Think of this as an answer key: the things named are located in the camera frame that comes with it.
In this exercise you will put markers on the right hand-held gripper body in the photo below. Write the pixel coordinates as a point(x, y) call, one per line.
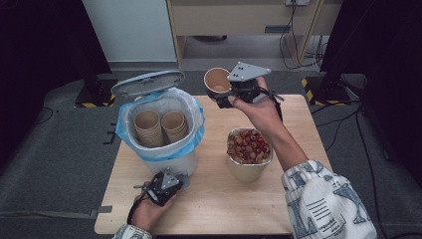
point(245, 71)

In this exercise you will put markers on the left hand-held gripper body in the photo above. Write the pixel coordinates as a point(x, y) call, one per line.
point(164, 191)

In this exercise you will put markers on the brown paper drinking cup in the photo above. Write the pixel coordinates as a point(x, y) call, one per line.
point(216, 81)

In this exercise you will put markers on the white pedal bin grey lid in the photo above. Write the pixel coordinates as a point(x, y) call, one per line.
point(149, 84)

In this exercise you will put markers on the person's left hand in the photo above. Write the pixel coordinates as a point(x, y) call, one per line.
point(147, 215)

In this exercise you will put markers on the person's right hand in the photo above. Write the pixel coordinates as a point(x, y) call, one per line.
point(262, 114)

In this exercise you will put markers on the pile of red brown nutshells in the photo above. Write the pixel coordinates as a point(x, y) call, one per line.
point(248, 146)

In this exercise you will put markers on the light wooden desk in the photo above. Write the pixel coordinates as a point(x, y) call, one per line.
point(232, 18)

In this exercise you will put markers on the stack of nested paper cups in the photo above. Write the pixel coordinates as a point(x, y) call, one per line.
point(174, 127)
point(148, 129)

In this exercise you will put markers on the grey tape piece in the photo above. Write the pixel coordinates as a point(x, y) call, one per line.
point(101, 211)

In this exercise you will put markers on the blue plastic bin liner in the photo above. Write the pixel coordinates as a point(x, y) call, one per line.
point(122, 130)

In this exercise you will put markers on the bowl of red snacks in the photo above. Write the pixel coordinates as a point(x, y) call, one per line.
point(247, 172)

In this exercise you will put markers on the black stand base hazard tape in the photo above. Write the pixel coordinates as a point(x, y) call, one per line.
point(326, 94)
point(93, 96)

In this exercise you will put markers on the white power strip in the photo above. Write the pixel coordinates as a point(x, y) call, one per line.
point(297, 2)

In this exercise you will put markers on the white cabinet panel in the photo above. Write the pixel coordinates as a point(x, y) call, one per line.
point(129, 30)

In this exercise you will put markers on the black curtain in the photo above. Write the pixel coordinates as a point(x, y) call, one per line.
point(40, 49)
point(381, 49)

